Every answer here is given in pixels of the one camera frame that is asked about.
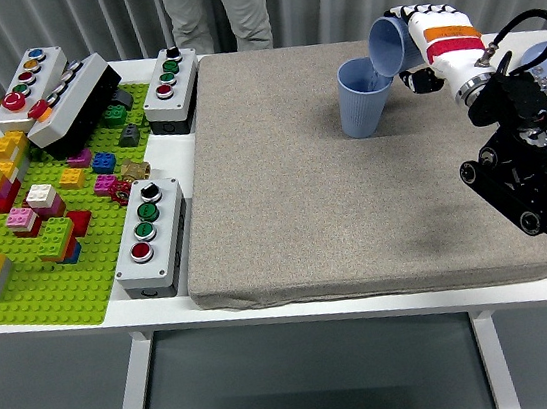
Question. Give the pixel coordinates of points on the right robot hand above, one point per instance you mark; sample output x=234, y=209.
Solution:
x=455, y=49

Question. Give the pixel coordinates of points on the blue ribbed plastic cup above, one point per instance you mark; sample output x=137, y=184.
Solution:
x=359, y=107
x=386, y=48

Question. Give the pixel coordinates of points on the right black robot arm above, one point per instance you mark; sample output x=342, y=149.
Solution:
x=511, y=97

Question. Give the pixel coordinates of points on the white table leg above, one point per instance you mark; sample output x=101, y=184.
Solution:
x=496, y=362
x=132, y=394

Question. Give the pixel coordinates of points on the green studded baseplate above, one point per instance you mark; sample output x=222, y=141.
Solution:
x=63, y=292

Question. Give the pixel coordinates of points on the grey-brown fabric mat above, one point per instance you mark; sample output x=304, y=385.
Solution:
x=329, y=207

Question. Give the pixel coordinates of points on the large green toy brick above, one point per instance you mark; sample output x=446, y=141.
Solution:
x=55, y=233

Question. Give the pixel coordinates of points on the four-button grey control box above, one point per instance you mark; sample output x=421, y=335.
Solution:
x=166, y=229
x=186, y=75

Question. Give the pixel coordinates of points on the pink toy brick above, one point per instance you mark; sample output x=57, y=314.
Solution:
x=20, y=217

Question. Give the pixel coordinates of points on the magenta toy brick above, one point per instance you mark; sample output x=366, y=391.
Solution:
x=80, y=159
x=1, y=190
x=103, y=185
x=54, y=208

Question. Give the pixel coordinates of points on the person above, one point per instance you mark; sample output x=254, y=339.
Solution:
x=213, y=11

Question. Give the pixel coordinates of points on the white toy brick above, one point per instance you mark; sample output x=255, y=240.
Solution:
x=41, y=193

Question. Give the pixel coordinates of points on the small yellow toy brick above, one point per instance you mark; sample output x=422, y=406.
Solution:
x=71, y=179
x=5, y=169

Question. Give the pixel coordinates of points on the small blue toy brick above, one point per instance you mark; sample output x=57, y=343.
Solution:
x=103, y=163

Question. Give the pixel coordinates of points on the dark grey slope brick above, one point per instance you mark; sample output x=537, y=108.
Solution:
x=129, y=135

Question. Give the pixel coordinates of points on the black curved toy piece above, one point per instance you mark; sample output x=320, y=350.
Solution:
x=122, y=99

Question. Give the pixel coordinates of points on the small green toy brick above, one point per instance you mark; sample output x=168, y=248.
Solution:
x=114, y=115

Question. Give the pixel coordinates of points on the tilted grey-black control box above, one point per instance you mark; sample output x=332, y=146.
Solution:
x=81, y=83

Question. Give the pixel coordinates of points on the grey pleated curtain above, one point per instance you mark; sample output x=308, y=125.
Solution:
x=77, y=18

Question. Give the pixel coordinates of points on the five-button grey control box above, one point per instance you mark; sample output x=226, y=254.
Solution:
x=50, y=62

